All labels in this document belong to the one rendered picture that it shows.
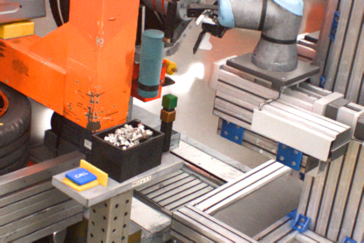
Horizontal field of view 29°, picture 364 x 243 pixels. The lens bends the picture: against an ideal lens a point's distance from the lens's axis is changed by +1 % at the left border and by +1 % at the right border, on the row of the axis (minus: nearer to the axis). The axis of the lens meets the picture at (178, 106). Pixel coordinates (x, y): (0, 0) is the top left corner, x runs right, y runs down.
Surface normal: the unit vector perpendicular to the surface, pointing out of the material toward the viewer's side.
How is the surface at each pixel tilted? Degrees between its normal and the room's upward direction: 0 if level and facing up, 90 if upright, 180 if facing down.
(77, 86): 90
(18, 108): 0
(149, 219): 0
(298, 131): 90
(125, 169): 90
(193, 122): 0
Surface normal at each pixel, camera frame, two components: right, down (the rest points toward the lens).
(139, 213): 0.12, -0.91
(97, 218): -0.67, 0.21
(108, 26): 0.73, 0.35
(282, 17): -0.04, 0.39
